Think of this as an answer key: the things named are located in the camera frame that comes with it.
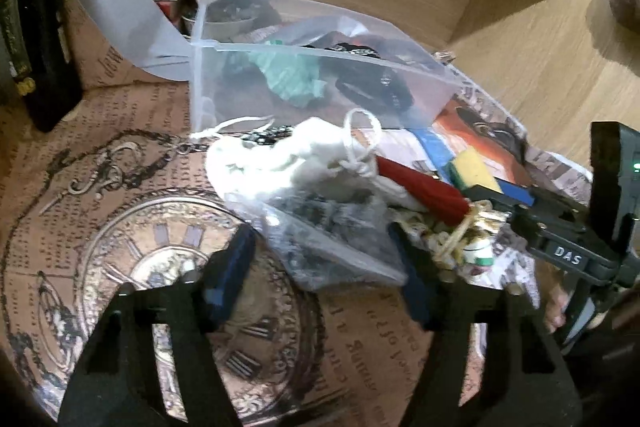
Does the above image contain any white patterned fabric bundle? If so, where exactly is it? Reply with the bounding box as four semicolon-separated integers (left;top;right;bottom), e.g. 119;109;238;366
390;200;508;277

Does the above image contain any yellow sponge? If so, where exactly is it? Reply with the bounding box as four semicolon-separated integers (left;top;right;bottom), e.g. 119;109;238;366
448;146;501;193

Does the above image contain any red felt pouch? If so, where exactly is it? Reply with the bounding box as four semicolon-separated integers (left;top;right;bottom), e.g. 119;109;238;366
376;156;470;227

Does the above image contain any clear bag with dark items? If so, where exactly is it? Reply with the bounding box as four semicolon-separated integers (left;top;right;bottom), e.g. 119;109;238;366
224;190;408;291

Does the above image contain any right hand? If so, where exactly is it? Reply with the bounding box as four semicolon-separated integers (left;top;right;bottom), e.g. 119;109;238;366
544;283;570;333

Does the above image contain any vintage clock print table cover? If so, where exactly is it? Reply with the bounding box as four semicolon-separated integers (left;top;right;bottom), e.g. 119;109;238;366
0;1;597;423

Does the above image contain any mint green cloth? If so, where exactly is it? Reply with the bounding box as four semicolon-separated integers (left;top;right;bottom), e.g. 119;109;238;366
247;40;326;108

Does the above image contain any clear plastic storage box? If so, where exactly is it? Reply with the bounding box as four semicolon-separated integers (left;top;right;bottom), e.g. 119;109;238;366
190;0;462;131

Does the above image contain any dark bottle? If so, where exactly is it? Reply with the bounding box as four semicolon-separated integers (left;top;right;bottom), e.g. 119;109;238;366
1;0;84;132

